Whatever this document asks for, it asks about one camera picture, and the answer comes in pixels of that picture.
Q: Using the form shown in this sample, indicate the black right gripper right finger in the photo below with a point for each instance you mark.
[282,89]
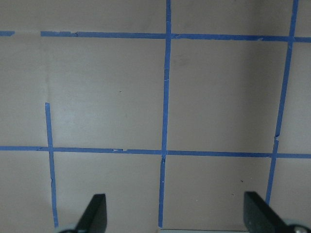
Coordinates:
[258,217]

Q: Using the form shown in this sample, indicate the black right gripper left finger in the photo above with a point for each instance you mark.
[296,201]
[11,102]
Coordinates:
[94,218]

